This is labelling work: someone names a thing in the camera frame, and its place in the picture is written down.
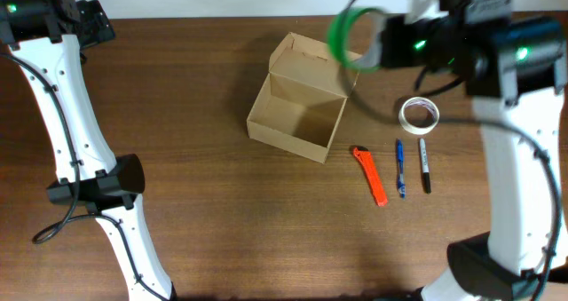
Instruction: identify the orange utility knife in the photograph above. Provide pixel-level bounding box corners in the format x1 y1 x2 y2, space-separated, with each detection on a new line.
352 147 388 207

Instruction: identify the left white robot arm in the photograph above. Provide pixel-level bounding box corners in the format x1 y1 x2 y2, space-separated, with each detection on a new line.
1 0 178 300

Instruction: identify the black permanent marker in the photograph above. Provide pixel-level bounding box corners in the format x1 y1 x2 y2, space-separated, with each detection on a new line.
419 139 431 194

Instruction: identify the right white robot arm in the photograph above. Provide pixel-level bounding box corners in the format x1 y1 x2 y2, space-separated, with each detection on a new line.
357 0 567 300

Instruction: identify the left black cable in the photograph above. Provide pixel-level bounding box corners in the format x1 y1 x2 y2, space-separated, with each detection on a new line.
0 51 170 301

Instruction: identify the green tape roll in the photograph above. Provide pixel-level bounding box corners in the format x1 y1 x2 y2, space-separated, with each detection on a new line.
327 7 382 72

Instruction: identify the black cable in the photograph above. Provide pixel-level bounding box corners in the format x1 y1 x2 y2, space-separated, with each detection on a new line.
341 0 563 301
0 51 170 301

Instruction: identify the brown cardboard box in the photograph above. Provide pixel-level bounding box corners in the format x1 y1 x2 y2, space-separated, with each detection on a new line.
247 33 359 163

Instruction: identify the white masking tape roll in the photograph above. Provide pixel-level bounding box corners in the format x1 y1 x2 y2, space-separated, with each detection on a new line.
398 97 440 136

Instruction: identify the blue ballpoint pen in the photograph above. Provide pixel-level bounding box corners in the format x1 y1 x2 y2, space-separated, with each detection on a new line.
396 139 406 199

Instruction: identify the right black cable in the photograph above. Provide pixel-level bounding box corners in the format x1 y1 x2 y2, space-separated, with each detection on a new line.
341 0 563 301

